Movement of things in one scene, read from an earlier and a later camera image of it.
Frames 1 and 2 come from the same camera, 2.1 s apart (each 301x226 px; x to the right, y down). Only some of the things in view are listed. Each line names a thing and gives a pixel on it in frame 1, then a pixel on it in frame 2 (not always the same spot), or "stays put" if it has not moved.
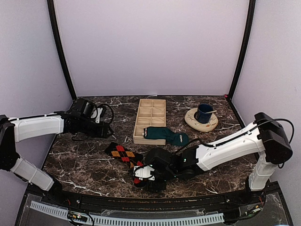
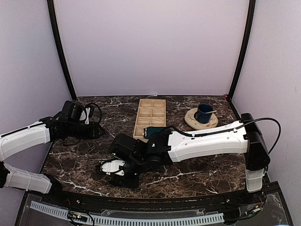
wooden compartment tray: (151, 112) stays put
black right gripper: (156, 188) to (131, 183)
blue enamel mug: (201, 116) stays put
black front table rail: (243, 201) stays put
